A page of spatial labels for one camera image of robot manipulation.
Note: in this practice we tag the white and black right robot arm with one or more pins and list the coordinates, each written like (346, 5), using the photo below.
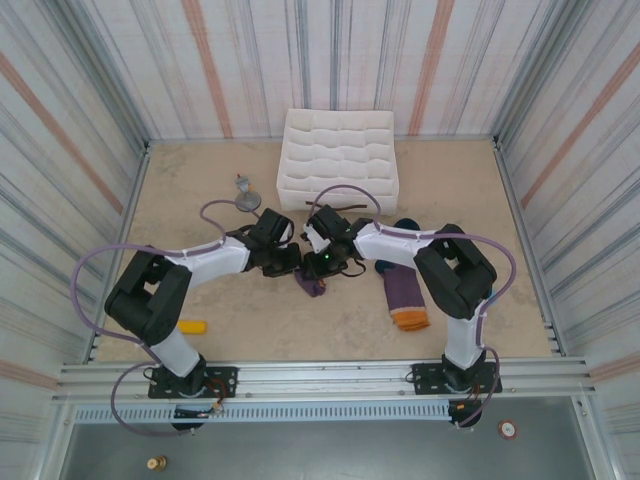
(390, 245)

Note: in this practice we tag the grey metal round-base fixture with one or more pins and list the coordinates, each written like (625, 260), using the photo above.
(247, 201)

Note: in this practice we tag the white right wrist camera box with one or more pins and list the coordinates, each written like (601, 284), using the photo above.
(315, 239)

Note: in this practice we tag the white fabric compartment organizer box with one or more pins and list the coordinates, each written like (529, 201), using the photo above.
(340, 150)

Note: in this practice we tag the aluminium side profile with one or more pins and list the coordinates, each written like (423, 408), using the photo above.
(511, 185)
(136, 185)

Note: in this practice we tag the red round disc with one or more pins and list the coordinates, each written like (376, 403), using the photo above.
(507, 430)

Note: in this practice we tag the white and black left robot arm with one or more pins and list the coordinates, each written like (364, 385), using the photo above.
(210, 260)

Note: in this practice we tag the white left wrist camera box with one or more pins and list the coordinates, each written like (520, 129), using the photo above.
(287, 235)

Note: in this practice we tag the purple sock beige toe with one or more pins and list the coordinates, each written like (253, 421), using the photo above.
(311, 287)

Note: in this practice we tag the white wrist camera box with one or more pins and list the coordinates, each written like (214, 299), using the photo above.
(315, 239)
(287, 235)

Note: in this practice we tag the small brass fitting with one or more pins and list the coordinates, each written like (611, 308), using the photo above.
(157, 464)

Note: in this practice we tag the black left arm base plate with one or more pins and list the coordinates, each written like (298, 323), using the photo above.
(222, 375)

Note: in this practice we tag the purple sock teal toe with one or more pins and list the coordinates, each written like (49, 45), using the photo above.
(405, 295)

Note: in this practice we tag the grey metal panel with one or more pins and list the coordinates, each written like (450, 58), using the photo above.
(320, 455)

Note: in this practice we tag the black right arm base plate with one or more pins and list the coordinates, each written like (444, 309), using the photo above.
(425, 372)

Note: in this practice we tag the aluminium mounting rail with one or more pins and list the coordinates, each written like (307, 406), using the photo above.
(320, 380)

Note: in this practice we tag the yellow block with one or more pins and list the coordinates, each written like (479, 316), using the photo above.
(195, 327)

